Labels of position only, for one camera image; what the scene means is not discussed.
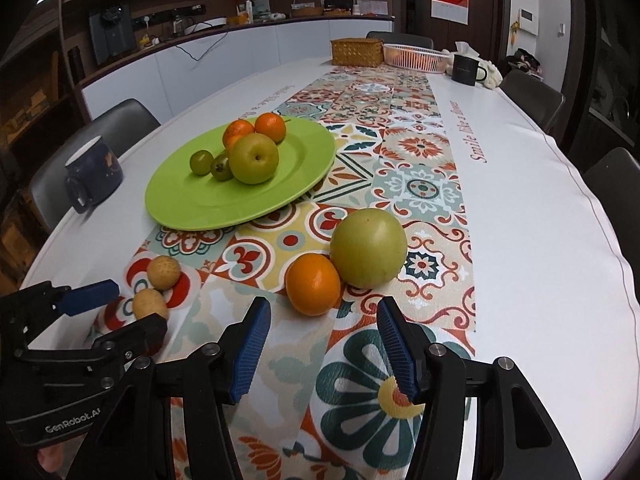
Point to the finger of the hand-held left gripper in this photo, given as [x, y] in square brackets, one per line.
[142, 334]
[90, 296]

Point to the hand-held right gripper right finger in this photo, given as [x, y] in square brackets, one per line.
[400, 355]

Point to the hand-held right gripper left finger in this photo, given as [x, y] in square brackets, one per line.
[252, 345]

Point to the small brown round fruit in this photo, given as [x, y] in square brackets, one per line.
[163, 272]
[149, 303]

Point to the orange tangerine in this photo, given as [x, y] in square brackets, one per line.
[313, 284]
[270, 126]
[236, 130]

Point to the green apple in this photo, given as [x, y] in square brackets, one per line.
[369, 247]

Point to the green plate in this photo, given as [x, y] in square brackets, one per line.
[200, 205]

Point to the small green jujube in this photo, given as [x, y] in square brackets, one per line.
[221, 167]
[201, 162]

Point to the yellow-green pear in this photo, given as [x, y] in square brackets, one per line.
[254, 158]

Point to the person's left hand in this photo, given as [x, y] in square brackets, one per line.
[50, 460]

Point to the dark blue mug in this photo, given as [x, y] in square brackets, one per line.
[95, 170]

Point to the patterned table runner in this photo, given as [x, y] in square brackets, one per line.
[425, 185]

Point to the dark display cabinet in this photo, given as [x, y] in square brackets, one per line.
[30, 135]

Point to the grey dining chair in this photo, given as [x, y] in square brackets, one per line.
[125, 120]
[532, 97]
[400, 39]

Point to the black thermos bottle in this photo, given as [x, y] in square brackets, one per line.
[76, 65]

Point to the steel kettle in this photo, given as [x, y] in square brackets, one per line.
[181, 26]

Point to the black mug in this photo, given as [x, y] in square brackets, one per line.
[465, 70]

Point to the white cloth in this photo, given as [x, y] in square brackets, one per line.
[493, 77]

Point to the pink plastic basket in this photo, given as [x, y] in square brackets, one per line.
[415, 57]

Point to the woven rattan box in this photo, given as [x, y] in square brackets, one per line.
[356, 52]

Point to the dark bag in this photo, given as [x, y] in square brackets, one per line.
[524, 62]

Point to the black countertop box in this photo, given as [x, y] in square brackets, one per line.
[339, 5]

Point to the white intercom panel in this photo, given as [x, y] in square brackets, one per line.
[527, 21]

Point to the glass sliding door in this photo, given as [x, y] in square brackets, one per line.
[610, 60]

